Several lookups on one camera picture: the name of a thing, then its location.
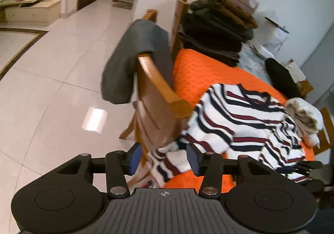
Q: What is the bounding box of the cream sweatshirt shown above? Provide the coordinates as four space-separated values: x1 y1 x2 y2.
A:
284 98 324 146

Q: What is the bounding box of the cream low cabinet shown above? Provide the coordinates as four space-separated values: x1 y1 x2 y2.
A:
0 0 62 25

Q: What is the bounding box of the grey refrigerator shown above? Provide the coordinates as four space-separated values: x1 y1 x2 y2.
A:
300 28 334 109

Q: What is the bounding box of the striped white sweater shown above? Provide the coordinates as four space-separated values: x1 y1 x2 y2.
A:
146 83 307 189

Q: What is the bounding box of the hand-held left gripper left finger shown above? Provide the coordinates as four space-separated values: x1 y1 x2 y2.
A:
56 142 143 198

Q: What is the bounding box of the green checked tablecloth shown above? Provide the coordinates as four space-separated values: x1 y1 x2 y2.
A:
236 41 274 80

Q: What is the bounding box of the orange patterned mat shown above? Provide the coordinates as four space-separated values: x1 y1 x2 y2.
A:
163 48 323 190

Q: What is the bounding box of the black garment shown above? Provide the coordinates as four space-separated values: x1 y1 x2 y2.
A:
265 58 304 100

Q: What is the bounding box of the patterned door mat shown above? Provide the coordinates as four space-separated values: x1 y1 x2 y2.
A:
112 1 135 10

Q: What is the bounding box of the cardboard box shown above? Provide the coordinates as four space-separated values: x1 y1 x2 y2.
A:
287 59 314 99

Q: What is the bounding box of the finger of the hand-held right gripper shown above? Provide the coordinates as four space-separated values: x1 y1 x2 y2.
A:
277 167 314 177
294 160 323 170

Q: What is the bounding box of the white plastic bag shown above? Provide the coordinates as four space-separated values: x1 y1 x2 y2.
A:
257 9 290 54

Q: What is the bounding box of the stack of dark folded clothes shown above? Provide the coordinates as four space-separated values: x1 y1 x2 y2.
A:
177 0 255 67

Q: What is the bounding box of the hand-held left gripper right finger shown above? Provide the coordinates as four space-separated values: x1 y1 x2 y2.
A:
186 142 273 198

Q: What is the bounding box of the brown spotted sweater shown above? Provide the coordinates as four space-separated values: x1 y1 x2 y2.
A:
207 0 259 29

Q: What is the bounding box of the grey cloth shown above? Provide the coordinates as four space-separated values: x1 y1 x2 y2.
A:
101 19 174 105

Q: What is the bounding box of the black flat tool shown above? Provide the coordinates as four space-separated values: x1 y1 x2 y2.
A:
265 16 290 34

